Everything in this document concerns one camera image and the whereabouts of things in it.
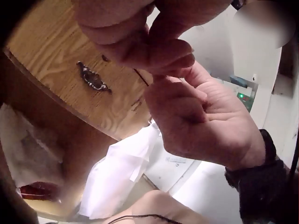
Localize person's left hand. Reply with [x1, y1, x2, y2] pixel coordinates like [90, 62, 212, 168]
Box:
[74, 0, 235, 75]

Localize black wrist band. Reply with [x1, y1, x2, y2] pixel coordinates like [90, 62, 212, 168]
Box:
[225, 129, 299, 224]

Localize person's left fingers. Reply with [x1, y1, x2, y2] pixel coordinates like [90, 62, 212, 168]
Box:
[77, 0, 155, 70]

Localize person's right thumb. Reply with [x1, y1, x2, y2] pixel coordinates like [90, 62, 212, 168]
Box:
[144, 77, 208, 140]

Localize person's right fingers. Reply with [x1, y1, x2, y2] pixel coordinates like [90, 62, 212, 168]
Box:
[161, 60, 224, 110]

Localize thin dark thread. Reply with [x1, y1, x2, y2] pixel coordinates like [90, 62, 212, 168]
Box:
[133, 68, 150, 87]

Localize person's right hand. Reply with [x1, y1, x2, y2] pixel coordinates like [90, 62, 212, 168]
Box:
[144, 60, 267, 171]

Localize ornate metal drawer handle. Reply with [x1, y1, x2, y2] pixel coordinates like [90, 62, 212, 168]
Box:
[76, 61, 112, 94]

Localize white plastic bag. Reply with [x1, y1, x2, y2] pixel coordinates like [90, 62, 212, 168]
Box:
[0, 104, 64, 188]

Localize white flat board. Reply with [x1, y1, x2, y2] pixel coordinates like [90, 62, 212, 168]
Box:
[144, 134, 242, 224]

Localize person's left thumb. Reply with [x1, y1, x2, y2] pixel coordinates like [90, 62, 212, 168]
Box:
[148, 14, 196, 75]

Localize red packet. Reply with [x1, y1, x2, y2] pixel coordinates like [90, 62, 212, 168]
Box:
[20, 181, 60, 202]

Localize white appliance with green light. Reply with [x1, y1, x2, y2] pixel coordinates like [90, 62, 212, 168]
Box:
[209, 73, 258, 113]

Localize white paper sheet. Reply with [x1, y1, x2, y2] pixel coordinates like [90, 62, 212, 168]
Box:
[78, 120, 162, 220]

